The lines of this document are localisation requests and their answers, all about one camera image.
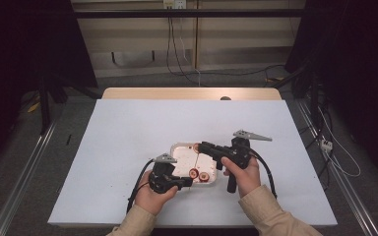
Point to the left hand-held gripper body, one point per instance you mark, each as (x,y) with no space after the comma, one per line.
(162,178)

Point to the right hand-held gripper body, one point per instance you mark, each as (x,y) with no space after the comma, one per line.
(238,154)

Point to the red hawthorn fruit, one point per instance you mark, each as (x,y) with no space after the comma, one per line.
(194,173)
(196,147)
(204,176)

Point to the thin wooden skewer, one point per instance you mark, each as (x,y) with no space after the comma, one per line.
(197,160)

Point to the square metal tray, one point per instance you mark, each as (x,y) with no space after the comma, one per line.
(185,157)

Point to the person's left hand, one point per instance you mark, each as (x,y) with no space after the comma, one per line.
(152,201)

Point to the person's right hand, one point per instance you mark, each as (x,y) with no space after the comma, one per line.
(247,180)

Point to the dark round table grommet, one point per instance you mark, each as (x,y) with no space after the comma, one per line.
(225,98)

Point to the white table cover board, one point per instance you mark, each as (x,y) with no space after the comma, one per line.
(128,131)

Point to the light wooden table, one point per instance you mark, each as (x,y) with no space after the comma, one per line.
(177,93)

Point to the white power strip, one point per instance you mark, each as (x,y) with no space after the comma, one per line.
(326,144)

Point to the small black floor object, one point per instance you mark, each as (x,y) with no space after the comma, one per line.
(68,139)

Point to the black horizontal metal bar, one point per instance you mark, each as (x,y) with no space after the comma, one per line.
(190,13)

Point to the black metal stand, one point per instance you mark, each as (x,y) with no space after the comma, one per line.
(44,105)

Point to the yellow floor tape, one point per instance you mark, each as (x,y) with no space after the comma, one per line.
(33,107)

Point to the black curtain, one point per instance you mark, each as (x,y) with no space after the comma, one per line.
(357,65)
(29,42)

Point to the silver metal floor rail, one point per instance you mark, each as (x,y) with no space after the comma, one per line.
(23,180)
(338,170)

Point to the white wall socket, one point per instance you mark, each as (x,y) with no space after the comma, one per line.
(174,4)

